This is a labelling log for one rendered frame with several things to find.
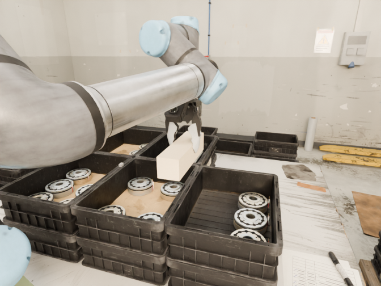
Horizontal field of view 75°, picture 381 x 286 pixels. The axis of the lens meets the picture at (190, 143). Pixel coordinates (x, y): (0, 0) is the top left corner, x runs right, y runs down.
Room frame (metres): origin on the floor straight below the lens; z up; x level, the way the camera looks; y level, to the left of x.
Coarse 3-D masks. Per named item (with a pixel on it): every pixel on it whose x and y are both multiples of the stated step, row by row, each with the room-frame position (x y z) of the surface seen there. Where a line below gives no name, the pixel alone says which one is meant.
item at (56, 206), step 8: (128, 160) 0.97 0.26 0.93; (40, 168) 0.89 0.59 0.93; (24, 176) 0.82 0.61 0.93; (104, 176) 0.82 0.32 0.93; (8, 184) 0.76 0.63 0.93; (96, 184) 0.76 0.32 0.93; (0, 192) 0.71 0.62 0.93; (8, 192) 0.71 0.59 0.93; (8, 200) 0.69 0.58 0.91; (16, 200) 0.68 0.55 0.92; (24, 200) 0.67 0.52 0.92; (32, 200) 0.67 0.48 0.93; (40, 200) 0.66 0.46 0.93; (48, 200) 0.66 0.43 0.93; (72, 200) 0.66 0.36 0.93; (48, 208) 0.65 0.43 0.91; (56, 208) 0.64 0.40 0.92; (64, 208) 0.63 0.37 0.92
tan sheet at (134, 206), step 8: (160, 184) 0.94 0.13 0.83; (128, 192) 0.88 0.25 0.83; (152, 192) 0.88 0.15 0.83; (120, 200) 0.82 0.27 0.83; (128, 200) 0.82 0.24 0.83; (136, 200) 0.82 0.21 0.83; (144, 200) 0.82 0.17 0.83; (152, 200) 0.82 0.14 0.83; (160, 200) 0.82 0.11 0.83; (128, 208) 0.77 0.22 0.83; (136, 208) 0.77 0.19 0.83; (144, 208) 0.77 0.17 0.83; (152, 208) 0.77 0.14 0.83; (160, 208) 0.77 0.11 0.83; (136, 216) 0.72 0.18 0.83
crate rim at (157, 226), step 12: (120, 168) 0.89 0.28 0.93; (180, 192) 0.71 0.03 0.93; (72, 204) 0.64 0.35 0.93; (84, 216) 0.61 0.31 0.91; (96, 216) 0.60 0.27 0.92; (108, 216) 0.59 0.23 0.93; (120, 216) 0.58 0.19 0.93; (132, 216) 0.58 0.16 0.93; (144, 228) 0.56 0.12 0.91; (156, 228) 0.55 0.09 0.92
